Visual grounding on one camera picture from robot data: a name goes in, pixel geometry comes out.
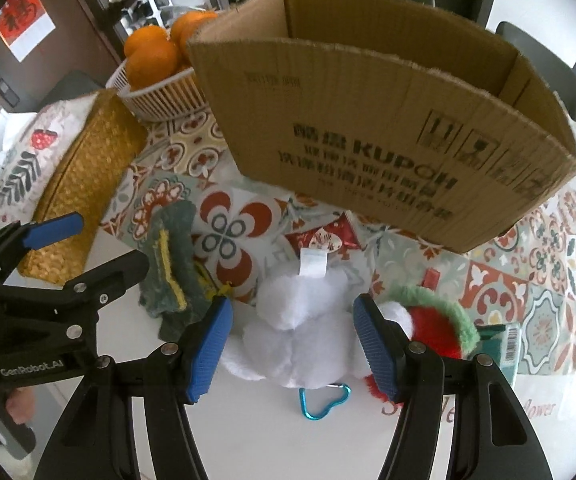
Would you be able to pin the green knitted toy yellow trim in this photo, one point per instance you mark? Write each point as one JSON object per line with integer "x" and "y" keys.
{"x": 178, "y": 250}

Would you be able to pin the blue heart carabiner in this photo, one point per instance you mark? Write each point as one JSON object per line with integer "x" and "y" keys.
{"x": 304, "y": 407}

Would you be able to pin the white shoe rack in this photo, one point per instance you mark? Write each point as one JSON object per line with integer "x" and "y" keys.
{"x": 153, "y": 2}

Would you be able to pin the red snack packet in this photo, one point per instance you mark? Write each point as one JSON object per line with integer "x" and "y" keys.
{"x": 318, "y": 240}

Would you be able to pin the black door lock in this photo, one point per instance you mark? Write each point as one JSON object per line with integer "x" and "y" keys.
{"x": 0, "y": 87}

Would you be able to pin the red and white wall calendar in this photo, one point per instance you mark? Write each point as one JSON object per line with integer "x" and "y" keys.
{"x": 23, "y": 20}

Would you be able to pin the orange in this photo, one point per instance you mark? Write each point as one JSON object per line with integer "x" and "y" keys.
{"x": 143, "y": 36}
{"x": 190, "y": 32}
{"x": 153, "y": 67}

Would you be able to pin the brown entry door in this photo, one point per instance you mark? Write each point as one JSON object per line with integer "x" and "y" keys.
{"x": 43, "y": 80}

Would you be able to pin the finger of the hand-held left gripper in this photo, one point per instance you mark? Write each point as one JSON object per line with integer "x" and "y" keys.
{"x": 113, "y": 272}
{"x": 53, "y": 230}

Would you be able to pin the white tissue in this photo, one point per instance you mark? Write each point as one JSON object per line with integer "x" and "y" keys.
{"x": 10, "y": 132}

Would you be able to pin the person's left hand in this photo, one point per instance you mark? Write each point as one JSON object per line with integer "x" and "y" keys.
{"x": 20, "y": 407}

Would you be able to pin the red plush toy green rim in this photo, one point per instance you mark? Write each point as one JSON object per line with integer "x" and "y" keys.
{"x": 433, "y": 330}

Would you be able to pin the brown cardboard box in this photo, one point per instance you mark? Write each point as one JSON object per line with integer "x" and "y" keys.
{"x": 343, "y": 110}

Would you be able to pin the embroidered white cloth cover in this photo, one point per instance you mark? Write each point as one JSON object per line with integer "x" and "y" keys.
{"x": 28, "y": 165}

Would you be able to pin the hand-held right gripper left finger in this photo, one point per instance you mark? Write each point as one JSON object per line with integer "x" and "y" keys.
{"x": 208, "y": 350}

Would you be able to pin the green packet with barcode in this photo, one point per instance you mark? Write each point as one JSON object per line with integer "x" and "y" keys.
{"x": 493, "y": 345}

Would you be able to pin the small red wrapper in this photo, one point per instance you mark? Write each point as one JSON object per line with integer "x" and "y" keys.
{"x": 432, "y": 278}

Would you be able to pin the white plush toy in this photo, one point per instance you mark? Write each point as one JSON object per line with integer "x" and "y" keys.
{"x": 293, "y": 340}

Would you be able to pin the white slatted fruit basket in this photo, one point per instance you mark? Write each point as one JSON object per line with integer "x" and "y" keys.
{"x": 168, "y": 95}

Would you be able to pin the woven yellow tissue box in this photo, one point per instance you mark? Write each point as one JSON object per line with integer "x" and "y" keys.
{"x": 88, "y": 170}

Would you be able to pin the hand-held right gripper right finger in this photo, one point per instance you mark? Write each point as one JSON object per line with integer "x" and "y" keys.
{"x": 375, "y": 350}

